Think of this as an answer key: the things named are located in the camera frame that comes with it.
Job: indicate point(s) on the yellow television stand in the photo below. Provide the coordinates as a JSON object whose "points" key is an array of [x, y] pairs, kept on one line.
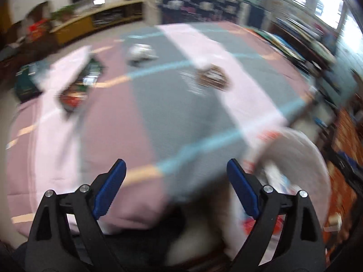
{"points": [[73, 27]]}

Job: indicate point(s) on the white bag-lined trash bin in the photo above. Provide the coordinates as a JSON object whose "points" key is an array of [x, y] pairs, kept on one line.
{"points": [[297, 161]]}

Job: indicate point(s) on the window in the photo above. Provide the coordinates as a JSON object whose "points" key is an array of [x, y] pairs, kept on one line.
{"points": [[309, 0]]}

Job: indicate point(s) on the navy white playpen fence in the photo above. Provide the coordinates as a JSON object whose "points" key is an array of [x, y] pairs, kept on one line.
{"points": [[198, 2]]}

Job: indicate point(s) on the red star wrapper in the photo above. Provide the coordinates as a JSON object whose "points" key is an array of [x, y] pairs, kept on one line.
{"points": [[71, 99]]}

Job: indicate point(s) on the white crumpled plastic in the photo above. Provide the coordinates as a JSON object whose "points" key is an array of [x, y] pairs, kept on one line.
{"points": [[140, 52]]}

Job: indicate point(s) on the white power adapter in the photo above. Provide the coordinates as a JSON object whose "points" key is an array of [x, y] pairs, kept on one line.
{"points": [[336, 219]]}

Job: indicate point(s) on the potted green plant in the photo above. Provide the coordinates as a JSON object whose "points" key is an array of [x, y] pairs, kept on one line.
{"points": [[63, 12]]}

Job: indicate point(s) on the dark green wrapper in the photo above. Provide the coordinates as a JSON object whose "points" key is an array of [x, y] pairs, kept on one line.
{"points": [[93, 70]]}

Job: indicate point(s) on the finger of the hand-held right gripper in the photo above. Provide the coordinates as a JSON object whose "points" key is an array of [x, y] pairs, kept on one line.
{"points": [[348, 165]]}

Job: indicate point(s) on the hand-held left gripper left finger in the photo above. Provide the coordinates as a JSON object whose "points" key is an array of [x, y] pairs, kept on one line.
{"points": [[110, 187]]}

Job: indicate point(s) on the striped pink grey blanket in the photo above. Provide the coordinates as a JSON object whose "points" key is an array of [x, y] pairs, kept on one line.
{"points": [[170, 104]]}

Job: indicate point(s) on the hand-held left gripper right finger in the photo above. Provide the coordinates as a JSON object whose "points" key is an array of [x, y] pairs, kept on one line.
{"points": [[242, 187]]}

